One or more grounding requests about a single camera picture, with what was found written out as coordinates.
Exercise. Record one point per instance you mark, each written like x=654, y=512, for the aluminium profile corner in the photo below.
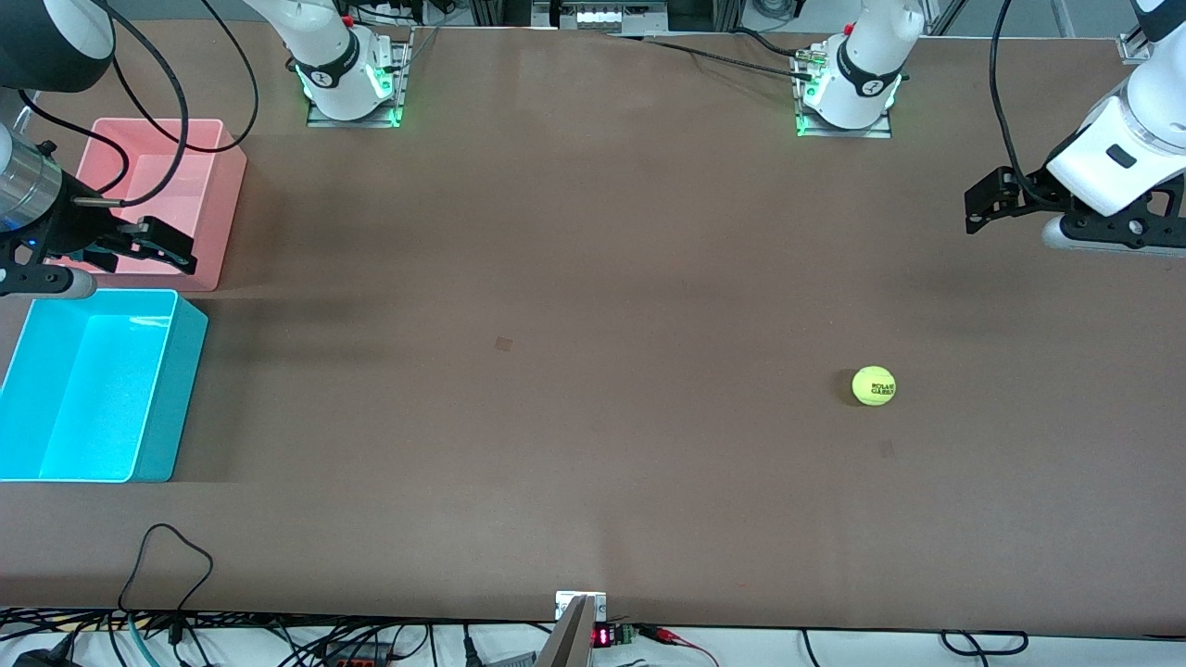
x=1135, y=46

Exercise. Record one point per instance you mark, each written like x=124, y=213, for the black power adapter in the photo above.
x=42, y=656

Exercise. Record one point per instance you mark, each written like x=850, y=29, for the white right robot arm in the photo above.
x=324, y=46

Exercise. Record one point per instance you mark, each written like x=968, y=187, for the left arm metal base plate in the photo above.
x=848, y=132

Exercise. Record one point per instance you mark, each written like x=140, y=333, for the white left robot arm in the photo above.
x=866, y=65

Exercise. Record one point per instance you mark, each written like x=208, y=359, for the aluminium frame with lit device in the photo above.
x=602, y=14

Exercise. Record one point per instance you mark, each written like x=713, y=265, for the yellow tennis ball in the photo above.
x=874, y=385

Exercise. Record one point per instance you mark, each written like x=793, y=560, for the pink plastic bin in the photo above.
x=162, y=181

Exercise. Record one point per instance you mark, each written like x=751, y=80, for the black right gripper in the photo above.
x=65, y=233

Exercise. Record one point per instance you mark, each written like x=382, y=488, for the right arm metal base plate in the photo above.
x=400, y=83

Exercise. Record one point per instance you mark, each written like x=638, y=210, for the grey front camera bracket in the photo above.
x=574, y=639

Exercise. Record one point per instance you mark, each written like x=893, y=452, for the blue plastic bin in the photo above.
x=93, y=398

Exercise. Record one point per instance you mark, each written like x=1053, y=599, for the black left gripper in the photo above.
x=1027, y=195

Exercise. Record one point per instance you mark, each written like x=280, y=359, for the red LED display module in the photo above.
x=611, y=636

